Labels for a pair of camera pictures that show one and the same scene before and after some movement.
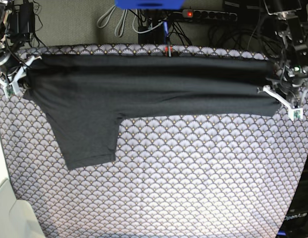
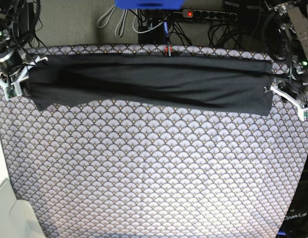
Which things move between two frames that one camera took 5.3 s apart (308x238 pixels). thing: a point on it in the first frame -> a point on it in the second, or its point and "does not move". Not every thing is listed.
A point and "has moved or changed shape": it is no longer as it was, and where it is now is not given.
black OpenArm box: [298, 221] does not move
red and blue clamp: [168, 48] does not move
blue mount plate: [150, 5] does not move
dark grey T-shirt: [84, 97] has moved or changed shape
